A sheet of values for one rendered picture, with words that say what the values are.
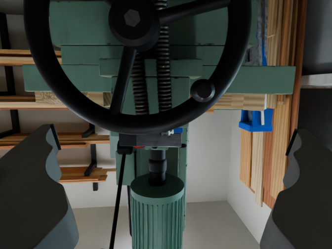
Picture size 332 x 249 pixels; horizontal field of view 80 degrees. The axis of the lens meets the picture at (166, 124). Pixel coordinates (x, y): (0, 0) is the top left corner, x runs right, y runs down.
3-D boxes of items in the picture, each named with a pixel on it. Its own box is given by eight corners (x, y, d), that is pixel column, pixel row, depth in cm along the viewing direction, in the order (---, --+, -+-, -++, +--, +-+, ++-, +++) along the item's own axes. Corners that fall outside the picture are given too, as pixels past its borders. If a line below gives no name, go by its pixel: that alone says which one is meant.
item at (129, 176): (134, 151, 82) (135, 186, 85) (138, 145, 91) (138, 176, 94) (113, 151, 83) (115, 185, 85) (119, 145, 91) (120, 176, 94)
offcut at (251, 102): (265, 94, 44) (263, 111, 45) (266, 93, 48) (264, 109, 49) (244, 93, 46) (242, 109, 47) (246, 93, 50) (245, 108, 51)
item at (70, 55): (246, 45, 42) (244, 65, 43) (222, 60, 63) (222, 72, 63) (60, 45, 43) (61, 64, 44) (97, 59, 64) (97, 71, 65)
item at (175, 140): (183, 127, 37) (182, 155, 38) (181, 118, 48) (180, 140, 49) (112, 125, 37) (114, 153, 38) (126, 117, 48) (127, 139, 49)
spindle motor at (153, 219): (185, 197, 57) (183, 288, 62) (183, 171, 74) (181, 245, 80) (124, 195, 58) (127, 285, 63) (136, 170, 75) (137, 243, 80)
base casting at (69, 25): (262, -2, 40) (258, 46, 42) (211, 51, 97) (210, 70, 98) (45, 0, 42) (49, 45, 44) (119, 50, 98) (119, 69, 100)
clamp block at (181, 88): (192, 76, 34) (190, 128, 36) (187, 80, 48) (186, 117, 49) (107, 76, 35) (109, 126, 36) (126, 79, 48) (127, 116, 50)
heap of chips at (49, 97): (67, 91, 46) (68, 107, 47) (92, 91, 60) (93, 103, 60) (29, 91, 46) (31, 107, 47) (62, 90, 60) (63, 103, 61)
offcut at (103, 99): (97, 91, 50) (98, 104, 51) (88, 92, 46) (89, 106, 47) (110, 91, 50) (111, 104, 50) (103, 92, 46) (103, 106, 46)
